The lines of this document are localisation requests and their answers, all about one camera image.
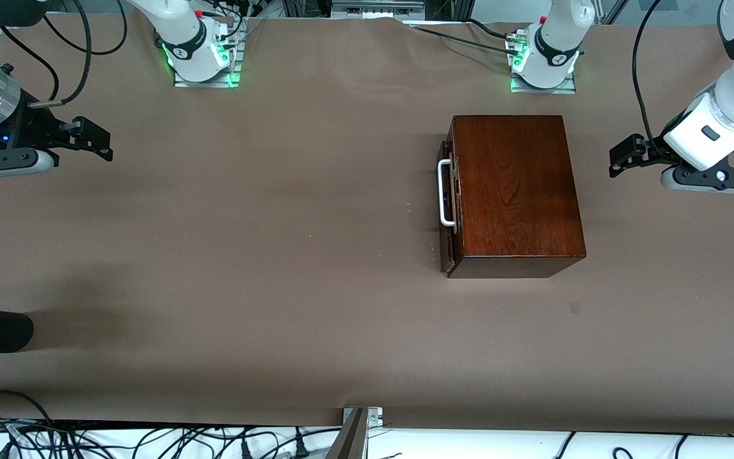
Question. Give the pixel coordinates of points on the silver mounting bracket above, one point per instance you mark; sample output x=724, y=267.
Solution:
x=373, y=415

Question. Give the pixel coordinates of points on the small brown tape patch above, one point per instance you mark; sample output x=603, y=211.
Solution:
x=575, y=307

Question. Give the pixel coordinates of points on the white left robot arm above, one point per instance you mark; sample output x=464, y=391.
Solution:
x=555, y=38

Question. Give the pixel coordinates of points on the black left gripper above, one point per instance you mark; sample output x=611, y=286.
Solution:
x=654, y=148

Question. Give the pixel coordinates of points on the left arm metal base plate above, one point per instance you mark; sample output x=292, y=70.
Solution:
x=542, y=90

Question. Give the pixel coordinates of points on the grey metal post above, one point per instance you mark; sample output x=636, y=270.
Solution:
x=348, y=443

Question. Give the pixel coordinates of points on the brown table cover sheet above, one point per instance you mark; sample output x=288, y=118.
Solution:
x=278, y=255

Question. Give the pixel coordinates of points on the grey network switch box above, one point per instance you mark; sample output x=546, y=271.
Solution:
x=376, y=7

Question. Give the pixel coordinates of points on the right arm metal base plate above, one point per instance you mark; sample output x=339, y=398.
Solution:
x=204, y=83

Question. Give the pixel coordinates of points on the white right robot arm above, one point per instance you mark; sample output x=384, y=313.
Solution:
x=185, y=38

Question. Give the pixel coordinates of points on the dark brown wooden cabinet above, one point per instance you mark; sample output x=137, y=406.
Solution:
x=513, y=191

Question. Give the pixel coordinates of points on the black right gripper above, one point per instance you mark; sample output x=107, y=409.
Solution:
x=30, y=127

